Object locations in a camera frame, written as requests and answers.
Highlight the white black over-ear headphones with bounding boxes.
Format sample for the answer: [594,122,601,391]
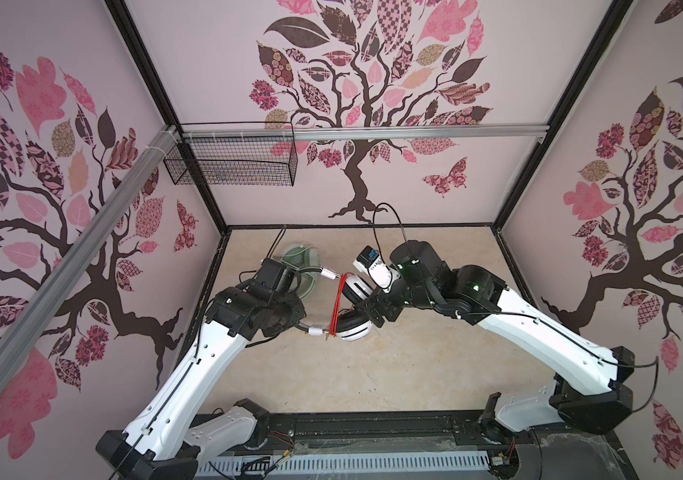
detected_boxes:
[296,266,379,343]

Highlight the mint green over-ear headphones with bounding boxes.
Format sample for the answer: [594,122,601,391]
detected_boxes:
[281,244,320,300]

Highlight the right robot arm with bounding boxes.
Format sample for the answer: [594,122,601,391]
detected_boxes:
[353,240,637,436]

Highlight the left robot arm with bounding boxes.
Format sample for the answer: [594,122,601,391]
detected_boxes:
[96,258,305,479]

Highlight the black wire basket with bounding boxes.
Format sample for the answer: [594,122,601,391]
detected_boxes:
[163,120,298,187]

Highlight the white slotted cable duct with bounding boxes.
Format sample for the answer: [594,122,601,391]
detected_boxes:
[195,451,491,479]

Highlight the aluminium rail back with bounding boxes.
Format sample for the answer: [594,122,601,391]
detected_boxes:
[183,124,549,141]

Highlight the aluminium rail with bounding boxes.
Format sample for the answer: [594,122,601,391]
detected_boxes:
[0,125,179,394]
[183,124,549,141]

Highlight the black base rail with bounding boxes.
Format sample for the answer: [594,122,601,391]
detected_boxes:
[198,410,638,479]

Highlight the aluminium rail left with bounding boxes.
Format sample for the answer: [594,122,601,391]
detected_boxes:
[0,125,179,394]

